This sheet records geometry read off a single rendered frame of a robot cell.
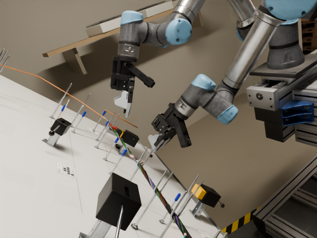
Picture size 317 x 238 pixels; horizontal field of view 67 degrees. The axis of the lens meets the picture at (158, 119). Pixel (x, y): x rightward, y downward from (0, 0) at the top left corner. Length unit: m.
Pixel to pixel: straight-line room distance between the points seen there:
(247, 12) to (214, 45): 2.31
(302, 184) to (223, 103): 1.20
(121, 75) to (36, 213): 0.55
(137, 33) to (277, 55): 0.62
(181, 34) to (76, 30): 1.89
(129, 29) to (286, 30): 0.64
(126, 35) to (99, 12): 1.82
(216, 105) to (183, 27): 0.28
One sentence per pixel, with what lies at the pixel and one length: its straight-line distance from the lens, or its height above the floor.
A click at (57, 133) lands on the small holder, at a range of 0.67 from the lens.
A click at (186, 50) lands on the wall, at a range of 3.17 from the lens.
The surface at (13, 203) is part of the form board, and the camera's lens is 0.44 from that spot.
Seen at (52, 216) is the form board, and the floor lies 1.31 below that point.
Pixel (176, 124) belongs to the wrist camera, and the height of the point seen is 1.16.
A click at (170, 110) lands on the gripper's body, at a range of 0.89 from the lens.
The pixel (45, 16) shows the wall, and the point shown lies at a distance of 2.55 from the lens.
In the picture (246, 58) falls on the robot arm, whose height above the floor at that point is 1.31.
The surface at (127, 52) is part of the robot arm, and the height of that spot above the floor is 1.45.
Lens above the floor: 1.55
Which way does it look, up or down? 24 degrees down
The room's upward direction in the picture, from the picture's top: 19 degrees counter-clockwise
